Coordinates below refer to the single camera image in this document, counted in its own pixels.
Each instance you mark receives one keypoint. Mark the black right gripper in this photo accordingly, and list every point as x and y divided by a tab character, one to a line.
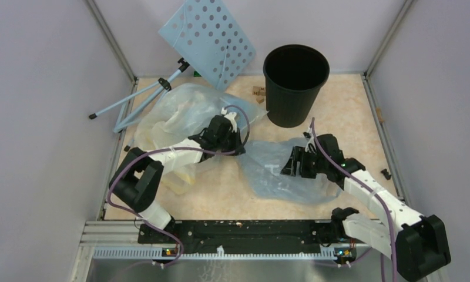
298	154

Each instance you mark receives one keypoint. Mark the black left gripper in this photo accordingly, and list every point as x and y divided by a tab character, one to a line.
237	139

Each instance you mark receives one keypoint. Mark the light blue trash bag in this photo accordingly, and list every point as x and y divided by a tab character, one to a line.
262	164

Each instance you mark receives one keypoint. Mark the translucent yellowish trash bag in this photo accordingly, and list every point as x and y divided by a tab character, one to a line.
188	109

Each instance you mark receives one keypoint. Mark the black plastic trash bin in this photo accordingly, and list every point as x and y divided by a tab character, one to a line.
294	75

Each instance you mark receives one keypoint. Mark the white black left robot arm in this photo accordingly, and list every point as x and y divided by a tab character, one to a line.
137	179

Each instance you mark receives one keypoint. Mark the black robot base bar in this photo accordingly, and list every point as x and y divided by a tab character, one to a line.
249	236

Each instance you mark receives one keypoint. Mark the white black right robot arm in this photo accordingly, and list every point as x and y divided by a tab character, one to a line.
416	244

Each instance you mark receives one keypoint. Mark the small wooden blocks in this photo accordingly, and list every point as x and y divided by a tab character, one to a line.
259	93

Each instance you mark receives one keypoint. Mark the light blue tripod legs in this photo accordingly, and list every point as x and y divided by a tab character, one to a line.
162	85

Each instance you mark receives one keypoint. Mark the small black clip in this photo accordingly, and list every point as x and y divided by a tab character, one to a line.
387	175

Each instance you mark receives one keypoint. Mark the light blue perforated stand plate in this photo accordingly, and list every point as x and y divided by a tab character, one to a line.
206	35

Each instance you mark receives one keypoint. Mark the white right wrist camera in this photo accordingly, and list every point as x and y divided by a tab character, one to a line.
310	146

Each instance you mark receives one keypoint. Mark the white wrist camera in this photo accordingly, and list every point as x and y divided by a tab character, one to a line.
231	117
310	146

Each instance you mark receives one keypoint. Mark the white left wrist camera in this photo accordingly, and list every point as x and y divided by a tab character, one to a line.
231	117

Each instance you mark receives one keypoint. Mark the white slotted cable duct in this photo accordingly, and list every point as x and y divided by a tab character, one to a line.
159	253

